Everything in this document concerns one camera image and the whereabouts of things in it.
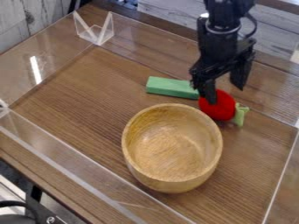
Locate black cable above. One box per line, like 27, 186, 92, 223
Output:
0, 199, 33, 224

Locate wooden bowl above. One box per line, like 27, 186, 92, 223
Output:
121, 103, 223, 193

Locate clear acrylic tray walls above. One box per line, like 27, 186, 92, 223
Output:
0, 6, 299, 224

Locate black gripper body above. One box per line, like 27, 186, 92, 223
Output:
189, 16, 258, 85

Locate green rectangular block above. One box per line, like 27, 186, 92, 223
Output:
145, 76, 199, 100

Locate red plush strawberry toy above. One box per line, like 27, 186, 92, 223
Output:
199, 89, 250, 127

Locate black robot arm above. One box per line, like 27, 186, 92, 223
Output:
189, 0, 258, 105

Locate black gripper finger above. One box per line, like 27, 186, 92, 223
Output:
192, 75, 217, 105
229, 52, 255, 90

